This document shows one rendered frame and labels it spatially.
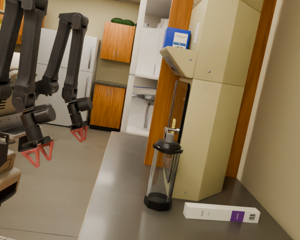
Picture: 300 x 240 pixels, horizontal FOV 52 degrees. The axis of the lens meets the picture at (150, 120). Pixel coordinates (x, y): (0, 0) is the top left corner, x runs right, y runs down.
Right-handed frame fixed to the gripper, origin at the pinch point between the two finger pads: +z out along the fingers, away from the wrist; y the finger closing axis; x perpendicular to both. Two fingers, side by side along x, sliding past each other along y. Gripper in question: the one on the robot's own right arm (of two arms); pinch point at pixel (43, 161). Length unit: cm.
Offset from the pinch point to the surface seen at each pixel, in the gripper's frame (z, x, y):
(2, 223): 55, 114, 104
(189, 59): -22, -65, 5
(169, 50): -27, -59, 3
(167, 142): 4, -50, -5
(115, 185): 17.4, -23.4, 5.5
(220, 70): -15, -74, 7
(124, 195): 19.8, -28.5, -1.3
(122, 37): -131, 55, 505
